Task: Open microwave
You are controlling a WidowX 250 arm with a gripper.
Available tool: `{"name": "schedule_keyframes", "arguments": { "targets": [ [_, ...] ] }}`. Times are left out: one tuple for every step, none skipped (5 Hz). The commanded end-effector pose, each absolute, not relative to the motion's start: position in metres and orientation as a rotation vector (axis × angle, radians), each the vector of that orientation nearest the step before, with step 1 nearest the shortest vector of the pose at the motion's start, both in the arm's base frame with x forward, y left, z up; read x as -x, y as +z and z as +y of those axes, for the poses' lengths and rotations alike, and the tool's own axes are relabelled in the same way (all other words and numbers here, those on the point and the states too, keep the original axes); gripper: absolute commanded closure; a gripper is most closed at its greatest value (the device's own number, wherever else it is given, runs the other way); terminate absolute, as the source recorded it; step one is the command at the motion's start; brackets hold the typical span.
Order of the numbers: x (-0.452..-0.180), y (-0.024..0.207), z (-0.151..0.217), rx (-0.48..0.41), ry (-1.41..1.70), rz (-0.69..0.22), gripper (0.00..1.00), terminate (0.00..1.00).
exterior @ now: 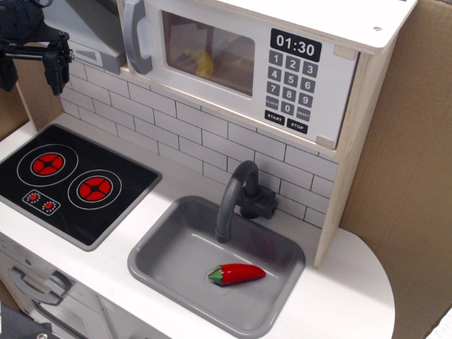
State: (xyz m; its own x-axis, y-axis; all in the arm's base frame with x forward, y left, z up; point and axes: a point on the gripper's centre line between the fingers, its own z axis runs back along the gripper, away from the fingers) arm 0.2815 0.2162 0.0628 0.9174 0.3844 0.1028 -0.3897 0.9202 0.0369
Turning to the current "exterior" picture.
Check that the yellow toy banana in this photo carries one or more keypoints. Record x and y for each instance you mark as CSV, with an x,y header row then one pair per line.
x,y
204,62

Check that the dark grey toy faucet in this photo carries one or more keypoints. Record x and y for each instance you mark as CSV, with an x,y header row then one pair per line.
x,y
243,190

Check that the grey range hood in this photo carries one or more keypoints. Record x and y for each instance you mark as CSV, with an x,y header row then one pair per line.
x,y
94,29

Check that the brown cardboard panel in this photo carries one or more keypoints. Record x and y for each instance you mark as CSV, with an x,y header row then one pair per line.
x,y
400,200

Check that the red toy chili pepper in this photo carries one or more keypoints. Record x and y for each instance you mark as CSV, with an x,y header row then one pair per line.
x,y
232,273

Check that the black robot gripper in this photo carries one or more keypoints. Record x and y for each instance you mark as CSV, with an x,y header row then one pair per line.
x,y
25,35

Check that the wooden microwave cabinet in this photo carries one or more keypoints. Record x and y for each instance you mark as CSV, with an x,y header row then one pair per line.
x,y
312,182

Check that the white toy microwave door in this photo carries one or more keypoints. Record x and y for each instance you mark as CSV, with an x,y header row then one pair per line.
x,y
295,83

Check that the grey microwave door handle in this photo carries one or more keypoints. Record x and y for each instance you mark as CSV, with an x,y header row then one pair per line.
x,y
134,13

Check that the grey toy sink basin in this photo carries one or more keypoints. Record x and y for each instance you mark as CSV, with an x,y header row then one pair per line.
x,y
240,286

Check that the white toy oven door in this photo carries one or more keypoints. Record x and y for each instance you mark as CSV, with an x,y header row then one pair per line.
x,y
79,315

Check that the grey oven door handle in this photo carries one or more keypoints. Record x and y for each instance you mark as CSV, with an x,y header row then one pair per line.
x,y
50,292

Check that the black toy stovetop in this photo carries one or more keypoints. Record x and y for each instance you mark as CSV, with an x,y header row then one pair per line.
x,y
73,187

